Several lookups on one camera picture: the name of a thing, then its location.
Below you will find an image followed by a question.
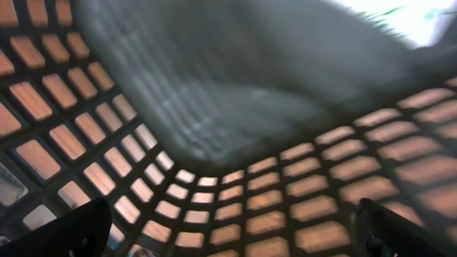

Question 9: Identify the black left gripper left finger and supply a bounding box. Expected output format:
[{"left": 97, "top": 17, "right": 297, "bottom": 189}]
[{"left": 1, "top": 198, "right": 112, "bottom": 257}]

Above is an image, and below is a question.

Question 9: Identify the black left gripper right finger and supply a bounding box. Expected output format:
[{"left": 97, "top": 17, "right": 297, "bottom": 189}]
[{"left": 353, "top": 198, "right": 456, "bottom": 257}]

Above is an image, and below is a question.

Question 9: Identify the white Pantene conditioner tube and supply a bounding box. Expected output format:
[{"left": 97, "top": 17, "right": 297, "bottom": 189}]
[{"left": 328, "top": 0, "right": 456, "bottom": 48}]

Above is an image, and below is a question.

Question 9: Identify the dark grey plastic basket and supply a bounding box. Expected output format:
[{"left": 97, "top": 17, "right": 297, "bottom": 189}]
[{"left": 1, "top": 0, "right": 456, "bottom": 256}]

